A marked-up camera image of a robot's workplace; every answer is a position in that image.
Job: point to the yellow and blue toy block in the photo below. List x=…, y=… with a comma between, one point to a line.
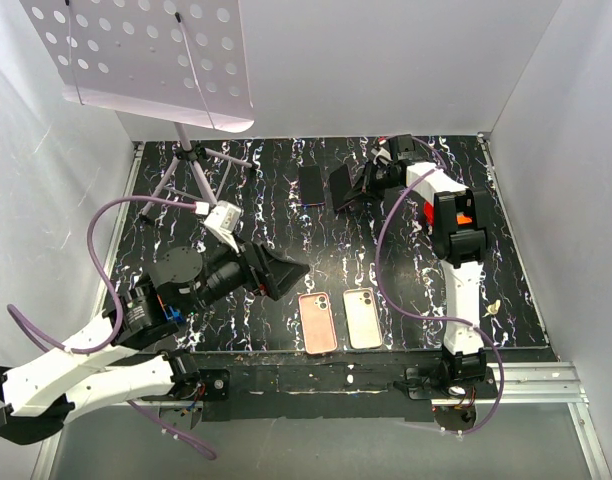
x=175, y=315

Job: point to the white perforated music stand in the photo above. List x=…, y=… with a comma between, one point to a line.
x=179, y=61

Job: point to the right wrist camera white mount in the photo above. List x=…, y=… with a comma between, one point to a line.
x=381, y=156

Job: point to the black base frame bar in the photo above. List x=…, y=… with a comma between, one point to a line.
x=341, y=385

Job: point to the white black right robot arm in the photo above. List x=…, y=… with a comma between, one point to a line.
x=418, y=167

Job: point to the red orange tape dispenser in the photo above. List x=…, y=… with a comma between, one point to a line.
x=428, y=211

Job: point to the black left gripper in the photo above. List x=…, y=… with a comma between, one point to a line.
x=270, y=272

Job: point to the small white crumpled scrap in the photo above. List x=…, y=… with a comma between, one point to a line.
x=493, y=309

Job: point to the black smartphone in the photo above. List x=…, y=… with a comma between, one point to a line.
x=311, y=186

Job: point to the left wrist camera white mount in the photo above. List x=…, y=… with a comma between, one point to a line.
x=220, y=220

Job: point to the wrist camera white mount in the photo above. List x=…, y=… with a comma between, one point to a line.
x=381, y=156
x=220, y=220

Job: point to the white phone case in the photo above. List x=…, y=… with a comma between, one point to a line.
x=362, y=318

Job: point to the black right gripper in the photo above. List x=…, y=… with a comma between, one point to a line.
x=364, y=189

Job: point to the pink phone case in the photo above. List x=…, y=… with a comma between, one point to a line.
x=317, y=323

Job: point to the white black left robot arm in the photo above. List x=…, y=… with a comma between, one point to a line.
x=39, y=398

